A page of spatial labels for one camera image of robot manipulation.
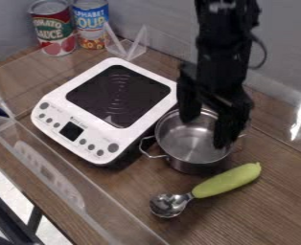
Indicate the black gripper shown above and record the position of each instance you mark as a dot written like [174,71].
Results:
[213,82]

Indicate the clear acrylic front barrier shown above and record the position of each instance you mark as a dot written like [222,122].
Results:
[91,217]

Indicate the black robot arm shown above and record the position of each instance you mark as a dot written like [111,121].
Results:
[226,22]

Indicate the green handled ice cream scoop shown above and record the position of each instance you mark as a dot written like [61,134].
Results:
[168,205]

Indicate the silver steel pot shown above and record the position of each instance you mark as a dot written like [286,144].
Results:
[187,142]

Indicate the alphabet soup can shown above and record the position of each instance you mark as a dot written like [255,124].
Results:
[91,16]

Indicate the black table frame leg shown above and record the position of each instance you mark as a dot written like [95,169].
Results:
[15,233]

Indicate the white and black stove top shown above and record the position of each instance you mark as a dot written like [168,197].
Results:
[99,113]

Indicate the tomato sauce can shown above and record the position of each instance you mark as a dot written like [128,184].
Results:
[53,26]

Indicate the clear acrylic corner bracket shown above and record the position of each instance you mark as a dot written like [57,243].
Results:
[124,48]

